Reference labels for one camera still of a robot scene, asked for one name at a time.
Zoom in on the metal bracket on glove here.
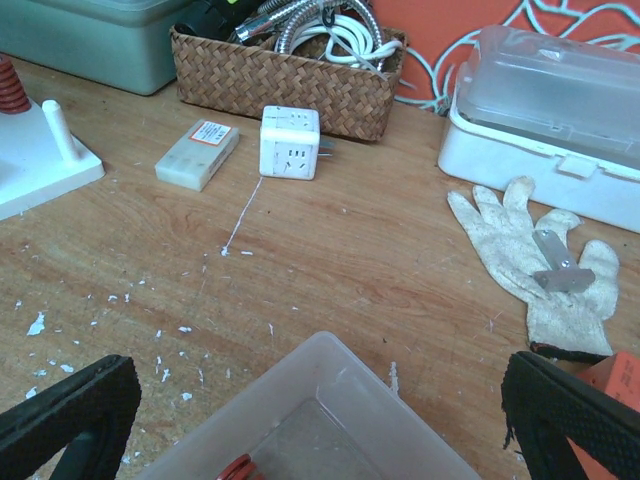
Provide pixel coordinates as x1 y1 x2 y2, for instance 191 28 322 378
532 230 595 293

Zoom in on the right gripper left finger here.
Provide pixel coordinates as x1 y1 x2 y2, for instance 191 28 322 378
1 354 141 479

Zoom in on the white lidded toolbox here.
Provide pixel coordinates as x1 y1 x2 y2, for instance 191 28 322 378
438 25 639 232

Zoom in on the red coil spring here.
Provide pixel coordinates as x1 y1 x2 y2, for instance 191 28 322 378
0 54 31 114

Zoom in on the white coiled cable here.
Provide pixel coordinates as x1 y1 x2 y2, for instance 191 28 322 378
294 12 404 69

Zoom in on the translucent plastic parts bin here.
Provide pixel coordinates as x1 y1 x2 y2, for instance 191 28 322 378
138 332 478 479

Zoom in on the white work glove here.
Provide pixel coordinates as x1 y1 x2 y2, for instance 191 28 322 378
447 176 619 364

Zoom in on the white cube power socket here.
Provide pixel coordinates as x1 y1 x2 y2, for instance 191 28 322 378
259 105 335 180

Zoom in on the grey plastic storage box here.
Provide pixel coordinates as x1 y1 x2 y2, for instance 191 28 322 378
1 0 191 96

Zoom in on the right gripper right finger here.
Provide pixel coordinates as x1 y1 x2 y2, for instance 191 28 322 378
501 351 639 479

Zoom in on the white peg base fixture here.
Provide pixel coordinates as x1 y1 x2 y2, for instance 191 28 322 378
1 99 105 219

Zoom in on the orange cube block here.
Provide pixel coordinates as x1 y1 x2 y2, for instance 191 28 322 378
569 352 639 480

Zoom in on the woven wicker basket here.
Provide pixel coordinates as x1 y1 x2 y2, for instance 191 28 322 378
169 27 407 142

